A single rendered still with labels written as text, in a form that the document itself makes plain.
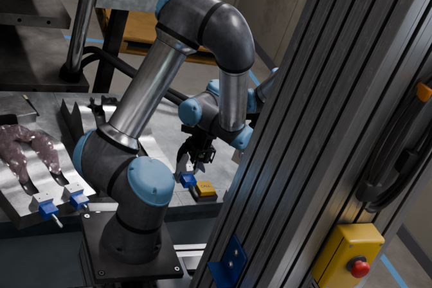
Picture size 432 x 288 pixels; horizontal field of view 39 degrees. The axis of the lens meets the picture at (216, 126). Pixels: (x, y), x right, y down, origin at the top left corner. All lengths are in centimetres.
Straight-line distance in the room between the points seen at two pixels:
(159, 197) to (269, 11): 414
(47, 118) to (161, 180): 101
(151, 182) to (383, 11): 68
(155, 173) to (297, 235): 43
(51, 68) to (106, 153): 129
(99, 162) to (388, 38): 78
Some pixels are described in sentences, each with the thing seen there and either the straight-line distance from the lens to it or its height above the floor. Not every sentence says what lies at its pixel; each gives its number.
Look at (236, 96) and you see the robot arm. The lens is 154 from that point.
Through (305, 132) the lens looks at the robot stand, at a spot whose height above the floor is 160.
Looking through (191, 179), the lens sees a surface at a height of 94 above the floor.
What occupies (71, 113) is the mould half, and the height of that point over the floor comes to 86.
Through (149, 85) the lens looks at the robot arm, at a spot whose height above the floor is 142.
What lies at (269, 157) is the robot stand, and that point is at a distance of 120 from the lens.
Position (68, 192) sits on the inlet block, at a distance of 192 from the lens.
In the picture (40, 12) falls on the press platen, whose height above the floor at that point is 104.
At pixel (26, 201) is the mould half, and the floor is 85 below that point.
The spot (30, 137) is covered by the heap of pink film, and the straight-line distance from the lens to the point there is 206.
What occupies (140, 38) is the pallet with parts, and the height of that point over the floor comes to 14.
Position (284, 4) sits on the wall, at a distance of 523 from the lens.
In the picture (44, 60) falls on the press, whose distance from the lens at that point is 276.
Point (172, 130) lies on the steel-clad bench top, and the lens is 247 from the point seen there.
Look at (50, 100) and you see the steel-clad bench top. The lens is 246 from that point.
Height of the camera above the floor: 211
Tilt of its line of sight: 30 degrees down
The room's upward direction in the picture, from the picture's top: 20 degrees clockwise
